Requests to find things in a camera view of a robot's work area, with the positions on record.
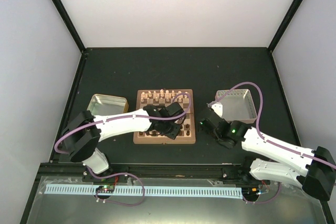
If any wooden chess board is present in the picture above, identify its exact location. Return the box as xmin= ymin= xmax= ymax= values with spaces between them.
xmin=133 ymin=89 xmax=196 ymax=145

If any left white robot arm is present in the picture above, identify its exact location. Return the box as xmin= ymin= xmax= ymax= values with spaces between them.
xmin=61 ymin=102 xmax=186 ymax=182

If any pink rimmed metal tray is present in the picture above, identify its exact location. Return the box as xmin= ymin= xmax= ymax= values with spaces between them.
xmin=216 ymin=89 xmax=257 ymax=124

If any row of white chess pieces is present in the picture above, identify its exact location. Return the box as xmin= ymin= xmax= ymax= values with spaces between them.
xmin=138 ymin=89 xmax=192 ymax=105

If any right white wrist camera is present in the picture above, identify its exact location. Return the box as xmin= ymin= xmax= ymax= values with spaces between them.
xmin=208 ymin=101 xmax=223 ymax=118

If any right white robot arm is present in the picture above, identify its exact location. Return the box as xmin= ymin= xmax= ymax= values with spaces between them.
xmin=199 ymin=118 xmax=335 ymax=201

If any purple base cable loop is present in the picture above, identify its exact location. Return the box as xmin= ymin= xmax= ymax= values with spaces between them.
xmin=94 ymin=172 xmax=145 ymax=206

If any black rail base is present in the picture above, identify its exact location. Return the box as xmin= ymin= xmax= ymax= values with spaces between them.
xmin=36 ymin=163 xmax=259 ymax=185

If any light blue cable duct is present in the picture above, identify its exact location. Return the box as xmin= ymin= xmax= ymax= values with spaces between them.
xmin=44 ymin=184 xmax=243 ymax=199

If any gold rimmed metal tray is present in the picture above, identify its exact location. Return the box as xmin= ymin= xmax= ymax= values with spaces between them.
xmin=87 ymin=94 xmax=129 ymax=116

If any small circuit board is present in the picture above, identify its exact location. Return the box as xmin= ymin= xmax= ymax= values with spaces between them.
xmin=96 ymin=185 xmax=114 ymax=194

